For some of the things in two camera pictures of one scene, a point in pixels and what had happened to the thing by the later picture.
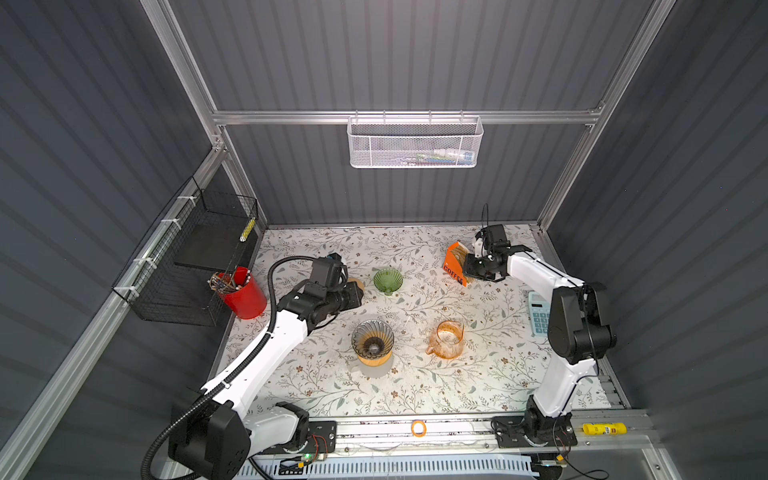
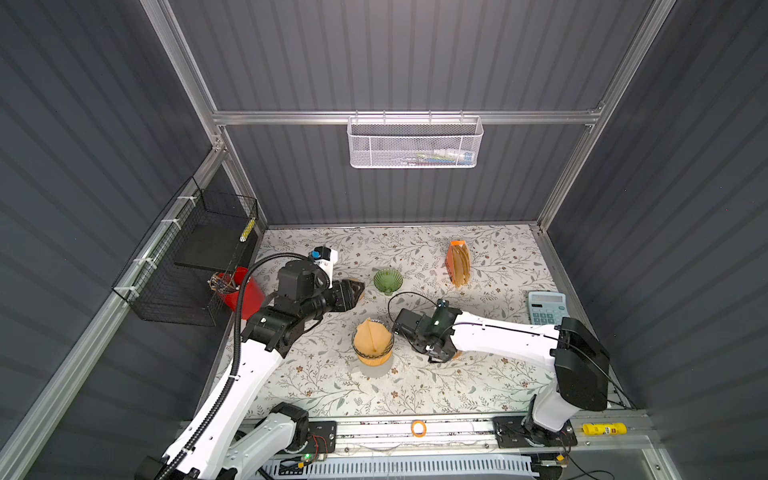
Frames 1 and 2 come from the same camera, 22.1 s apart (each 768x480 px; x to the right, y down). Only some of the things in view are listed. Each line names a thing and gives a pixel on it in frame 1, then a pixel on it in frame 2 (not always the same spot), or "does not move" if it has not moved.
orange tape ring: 424,428 does not move
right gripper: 469,268 to 440,357
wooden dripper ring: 375,362 does not move
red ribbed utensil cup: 247,300 does not move
